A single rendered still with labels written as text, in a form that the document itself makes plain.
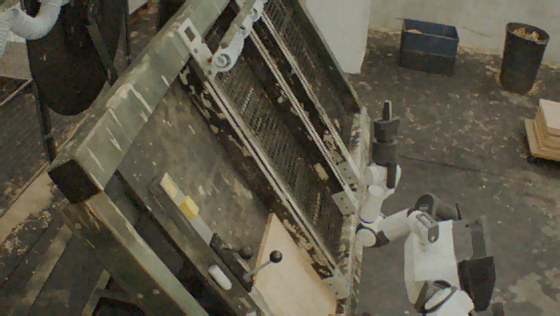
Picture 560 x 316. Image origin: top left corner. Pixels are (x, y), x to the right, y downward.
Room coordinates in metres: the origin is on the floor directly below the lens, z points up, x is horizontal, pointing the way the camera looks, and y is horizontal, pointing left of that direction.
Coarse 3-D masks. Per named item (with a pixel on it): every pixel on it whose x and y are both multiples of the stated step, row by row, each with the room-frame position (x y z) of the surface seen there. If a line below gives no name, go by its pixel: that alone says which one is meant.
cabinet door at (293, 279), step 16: (272, 224) 1.46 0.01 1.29; (272, 240) 1.39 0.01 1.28; (288, 240) 1.47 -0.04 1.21; (288, 256) 1.41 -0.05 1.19; (304, 256) 1.49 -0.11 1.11; (256, 272) 1.23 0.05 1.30; (272, 272) 1.28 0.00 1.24; (288, 272) 1.35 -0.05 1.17; (304, 272) 1.43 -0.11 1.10; (272, 288) 1.23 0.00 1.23; (288, 288) 1.29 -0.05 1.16; (304, 288) 1.37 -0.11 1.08; (320, 288) 1.44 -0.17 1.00; (272, 304) 1.17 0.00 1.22; (288, 304) 1.23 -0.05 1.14; (304, 304) 1.30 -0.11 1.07; (320, 304) 1.38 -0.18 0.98
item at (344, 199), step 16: (240, 0) 2.08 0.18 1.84; (224, 16) 2.07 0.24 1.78; (256, 48) 2.05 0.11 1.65; (256, 64) 2.05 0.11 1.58; (272, 64) 2.08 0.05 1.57; (272, 80) 2.04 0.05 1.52; (272, 96) 2.04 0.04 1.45; (288, 96) 2.04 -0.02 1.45; (288, 112) 2.04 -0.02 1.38; (304, 128) 2.03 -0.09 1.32; (304, 144) 2.03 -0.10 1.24; (320, 144) 2.06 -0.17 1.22; (320, 160) 2.02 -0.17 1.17; (336, 176) 2.01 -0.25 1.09; (336, 192) 2.01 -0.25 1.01; (352, 208) 2.00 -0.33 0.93
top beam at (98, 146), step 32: (192, 0) 1.84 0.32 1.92; (224, 0) 1.96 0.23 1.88; (160, 32) 1.59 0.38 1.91; (160, 64) 1.35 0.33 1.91; (128, 96) 1.15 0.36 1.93; (160, 96) 1.26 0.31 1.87; (96, 128) 0.99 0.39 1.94; (128, 128) 1.07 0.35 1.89; (64, 160) 0.89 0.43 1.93; (96, 160) 0.92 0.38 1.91; (64, 192) 0.88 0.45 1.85; (96, 192) 0.87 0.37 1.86
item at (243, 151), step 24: (192, 24) 1.62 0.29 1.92; (192, 48) 1.53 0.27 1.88; (240, 48) 1.56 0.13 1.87; (192, 72) 1.55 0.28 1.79; (216, 72) 1.57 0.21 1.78; (192, 96) 1.55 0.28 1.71; (216, 96) 1.56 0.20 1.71; (216, 120) 1.54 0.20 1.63; (240, 144) 1.53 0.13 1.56; (240, 168) 1.53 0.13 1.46; (264, 168) 1.54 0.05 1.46; (264, 192) 1.52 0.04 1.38; (288, 216) 1.51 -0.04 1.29; (312, 240) 1.51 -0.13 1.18; (312, 264) 1.49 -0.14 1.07; (336, 288) 1.48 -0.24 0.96
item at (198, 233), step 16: (160, 176) 1.16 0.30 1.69; (160, 192) 1.12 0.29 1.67; (176, 208) 1.11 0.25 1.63; (192, 224) 1.11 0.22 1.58; (192, 240) 1.11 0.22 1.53; (208, 240) 1.12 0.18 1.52; (208, 256) 1.10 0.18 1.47; (224, 272) 1.10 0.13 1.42; (240, 288) 1.09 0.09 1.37; (256, 288) 1.13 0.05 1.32; (256, 304) 1.09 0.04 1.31
